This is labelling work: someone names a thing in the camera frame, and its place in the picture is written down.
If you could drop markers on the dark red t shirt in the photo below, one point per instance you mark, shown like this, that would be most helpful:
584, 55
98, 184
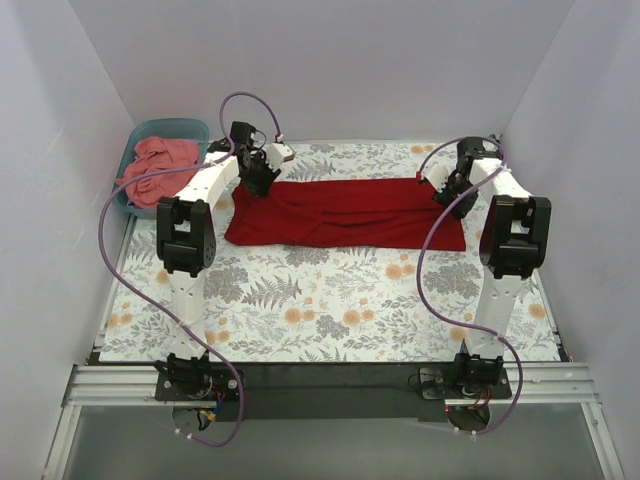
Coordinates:
383, 213

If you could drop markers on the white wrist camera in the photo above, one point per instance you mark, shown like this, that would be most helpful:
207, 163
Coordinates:
277, 154
434, 174

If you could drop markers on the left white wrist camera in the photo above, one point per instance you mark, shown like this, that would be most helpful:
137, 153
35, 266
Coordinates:
277, 154

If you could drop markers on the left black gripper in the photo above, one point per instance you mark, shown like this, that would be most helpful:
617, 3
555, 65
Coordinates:
258, 176

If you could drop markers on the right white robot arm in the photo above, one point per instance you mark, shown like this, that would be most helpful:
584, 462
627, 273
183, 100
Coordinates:
513, 245

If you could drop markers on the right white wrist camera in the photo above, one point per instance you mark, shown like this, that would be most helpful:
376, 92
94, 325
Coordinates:
434, 174

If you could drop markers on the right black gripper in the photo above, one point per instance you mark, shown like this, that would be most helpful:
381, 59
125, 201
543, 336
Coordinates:
454, 196

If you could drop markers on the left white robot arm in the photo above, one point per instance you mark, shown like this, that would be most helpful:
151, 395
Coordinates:
186, 245

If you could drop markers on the aluminium frame rail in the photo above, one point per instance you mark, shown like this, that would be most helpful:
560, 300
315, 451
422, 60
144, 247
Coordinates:
110, 425

